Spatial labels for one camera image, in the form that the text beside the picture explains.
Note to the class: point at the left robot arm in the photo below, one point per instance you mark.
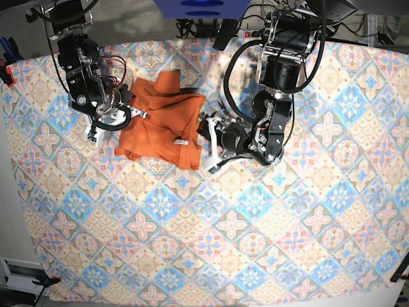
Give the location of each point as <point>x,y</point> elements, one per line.
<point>292,42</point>

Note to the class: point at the orange T-shirt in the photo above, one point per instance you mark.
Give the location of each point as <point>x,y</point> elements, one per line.
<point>169,132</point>

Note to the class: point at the blue clamp bottom left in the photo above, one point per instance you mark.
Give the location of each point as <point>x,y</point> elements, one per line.
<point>44,282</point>

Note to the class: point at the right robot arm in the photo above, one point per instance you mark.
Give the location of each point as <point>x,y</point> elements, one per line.
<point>103,99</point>

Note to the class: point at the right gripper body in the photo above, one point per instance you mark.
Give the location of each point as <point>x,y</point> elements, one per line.
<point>111,106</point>

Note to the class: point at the black clamp bottom right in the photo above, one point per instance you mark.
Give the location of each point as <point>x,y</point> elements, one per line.
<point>399,274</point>

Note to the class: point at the power strip with red switch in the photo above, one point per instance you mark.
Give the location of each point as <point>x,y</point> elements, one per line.
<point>250,33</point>

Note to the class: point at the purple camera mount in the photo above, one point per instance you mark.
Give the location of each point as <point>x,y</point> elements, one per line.
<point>202,9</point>

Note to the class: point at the patterned blue tablecloth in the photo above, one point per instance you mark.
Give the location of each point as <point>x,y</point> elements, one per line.
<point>331,219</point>

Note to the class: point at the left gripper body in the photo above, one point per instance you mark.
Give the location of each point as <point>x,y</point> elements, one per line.
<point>231,136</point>

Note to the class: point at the red black clamp left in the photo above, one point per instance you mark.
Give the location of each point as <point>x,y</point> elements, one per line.
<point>11,55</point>

